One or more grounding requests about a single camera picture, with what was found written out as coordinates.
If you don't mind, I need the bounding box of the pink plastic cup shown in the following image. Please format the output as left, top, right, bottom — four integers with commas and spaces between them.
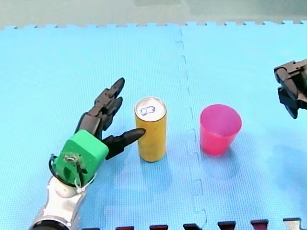
200, 103, 243, 157

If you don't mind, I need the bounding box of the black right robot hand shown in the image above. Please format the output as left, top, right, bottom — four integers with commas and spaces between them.
273, 58, 307, 119

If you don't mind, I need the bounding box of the yellow drink can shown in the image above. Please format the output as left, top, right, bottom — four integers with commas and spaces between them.
134, 96, 167, 163

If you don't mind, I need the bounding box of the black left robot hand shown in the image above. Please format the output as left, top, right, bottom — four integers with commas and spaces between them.
74, 77, 147, 161

